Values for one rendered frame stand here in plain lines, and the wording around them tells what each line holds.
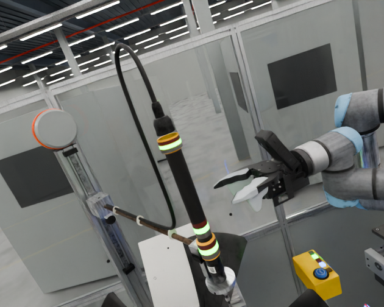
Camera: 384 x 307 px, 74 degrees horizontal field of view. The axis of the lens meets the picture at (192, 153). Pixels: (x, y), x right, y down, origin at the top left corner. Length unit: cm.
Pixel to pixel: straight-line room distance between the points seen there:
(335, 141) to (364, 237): 131
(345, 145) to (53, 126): 97
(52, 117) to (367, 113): 111
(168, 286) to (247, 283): 74
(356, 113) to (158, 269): 90
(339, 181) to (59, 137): 96
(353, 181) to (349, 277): 138
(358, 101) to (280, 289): 123
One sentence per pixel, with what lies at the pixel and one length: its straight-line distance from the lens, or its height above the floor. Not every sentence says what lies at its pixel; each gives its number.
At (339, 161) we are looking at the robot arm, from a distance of 68.
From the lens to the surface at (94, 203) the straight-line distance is 105.
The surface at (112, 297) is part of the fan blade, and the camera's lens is 83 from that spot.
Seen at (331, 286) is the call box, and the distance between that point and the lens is 117.
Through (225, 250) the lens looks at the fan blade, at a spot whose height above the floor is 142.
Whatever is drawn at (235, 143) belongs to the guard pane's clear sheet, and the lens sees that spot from 129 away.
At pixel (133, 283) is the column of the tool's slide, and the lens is 139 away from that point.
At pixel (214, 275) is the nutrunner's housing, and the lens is 62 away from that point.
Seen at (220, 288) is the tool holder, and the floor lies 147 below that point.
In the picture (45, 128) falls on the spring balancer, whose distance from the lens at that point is 110.
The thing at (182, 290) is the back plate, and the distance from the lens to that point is 106.
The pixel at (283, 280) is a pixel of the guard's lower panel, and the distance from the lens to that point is 179.
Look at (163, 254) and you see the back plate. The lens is 107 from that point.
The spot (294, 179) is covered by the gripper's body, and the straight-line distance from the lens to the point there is 63.
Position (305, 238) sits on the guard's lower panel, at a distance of 168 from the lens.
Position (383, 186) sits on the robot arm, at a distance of 70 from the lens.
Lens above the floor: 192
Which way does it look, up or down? 17 degrees down
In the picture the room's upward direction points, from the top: 19 degrees counter-clockwise
